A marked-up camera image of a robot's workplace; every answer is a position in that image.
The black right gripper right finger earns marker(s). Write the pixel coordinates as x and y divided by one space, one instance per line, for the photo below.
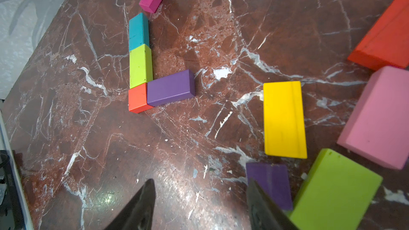
264 214

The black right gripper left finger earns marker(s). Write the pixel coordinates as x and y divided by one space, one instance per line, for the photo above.
138 213

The teal block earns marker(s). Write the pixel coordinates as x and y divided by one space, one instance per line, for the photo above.
138 31

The lime green block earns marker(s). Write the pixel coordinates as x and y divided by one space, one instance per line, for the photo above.
141 70
335 195

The large purple block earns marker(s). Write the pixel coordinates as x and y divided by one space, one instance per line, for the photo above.
171 88

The small red block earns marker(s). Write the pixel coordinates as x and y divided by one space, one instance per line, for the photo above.
137 99

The small purple block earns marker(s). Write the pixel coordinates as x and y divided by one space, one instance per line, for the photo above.
274 180

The yellow block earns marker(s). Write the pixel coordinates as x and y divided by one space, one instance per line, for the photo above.
284 123

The light pink block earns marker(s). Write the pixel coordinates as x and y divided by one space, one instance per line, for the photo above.
378 128

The long red block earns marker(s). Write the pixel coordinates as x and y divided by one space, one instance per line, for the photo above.
387 42

